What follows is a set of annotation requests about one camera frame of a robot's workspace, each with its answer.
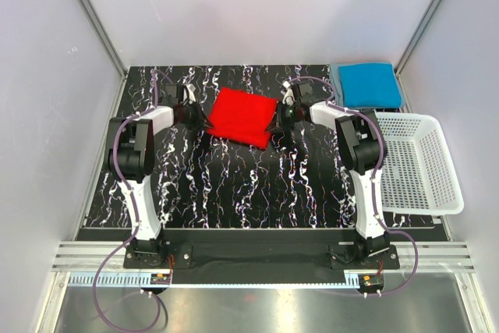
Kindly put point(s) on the small connector box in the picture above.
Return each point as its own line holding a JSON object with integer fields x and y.
{"x": 371, "y": 283}
{"x": 161, "y": 278}

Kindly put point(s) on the folded blue t-shirt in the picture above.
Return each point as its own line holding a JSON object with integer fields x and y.
{"x": 369, "y": 85}

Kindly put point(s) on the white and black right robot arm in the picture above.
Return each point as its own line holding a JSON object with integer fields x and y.
{"x": 362, "y": 150}

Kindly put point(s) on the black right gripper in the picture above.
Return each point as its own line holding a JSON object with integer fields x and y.
{"x": 279, "y": 125}

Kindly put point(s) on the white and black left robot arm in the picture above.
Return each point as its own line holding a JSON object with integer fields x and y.
{"x": 131, "y": 160}

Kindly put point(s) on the folded grey t-shirt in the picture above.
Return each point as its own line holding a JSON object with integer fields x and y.
{"x": 335, "y": 80}

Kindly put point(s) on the red t-shirt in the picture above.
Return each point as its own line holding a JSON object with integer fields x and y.
{"x": 242, "y": 117}

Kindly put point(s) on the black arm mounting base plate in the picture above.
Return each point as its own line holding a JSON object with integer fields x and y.
{"x": 261, "y": 256}

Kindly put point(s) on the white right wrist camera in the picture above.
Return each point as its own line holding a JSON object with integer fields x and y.
{"x": 288, "y": 94}

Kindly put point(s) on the left aluminium corner post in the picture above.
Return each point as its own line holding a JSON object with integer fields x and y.
{"x": 102, "y": 35}

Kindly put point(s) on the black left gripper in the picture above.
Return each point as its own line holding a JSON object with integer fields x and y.
{"x": 202, "y": 121}

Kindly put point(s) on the right aluminium corner post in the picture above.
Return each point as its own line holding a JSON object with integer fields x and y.
{"x": 418, "y": 34}

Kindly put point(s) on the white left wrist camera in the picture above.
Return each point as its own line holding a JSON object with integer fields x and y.
{"x": 190, "y": 96}

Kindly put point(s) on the aluminium corner post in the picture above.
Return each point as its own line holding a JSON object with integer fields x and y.
{"x": 102, "y": 35}
{"x": 418, "y": 34}

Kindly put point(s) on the right small connector box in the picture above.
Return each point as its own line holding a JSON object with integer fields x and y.
{"x": 371, "y": 283}

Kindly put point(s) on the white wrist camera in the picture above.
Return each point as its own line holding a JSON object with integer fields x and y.
{"x": 190, "y": 96}
{"x": 288, "y": 94}

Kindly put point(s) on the left small connector box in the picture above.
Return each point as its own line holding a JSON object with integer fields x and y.
{"x": 161, "y": 278}

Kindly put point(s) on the aluminium frame rail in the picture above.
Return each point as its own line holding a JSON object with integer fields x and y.
{"x": 92, "y": 263}

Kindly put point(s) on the white plastic laundry basket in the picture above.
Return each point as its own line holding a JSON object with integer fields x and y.
{"x": 418, "y": 175}

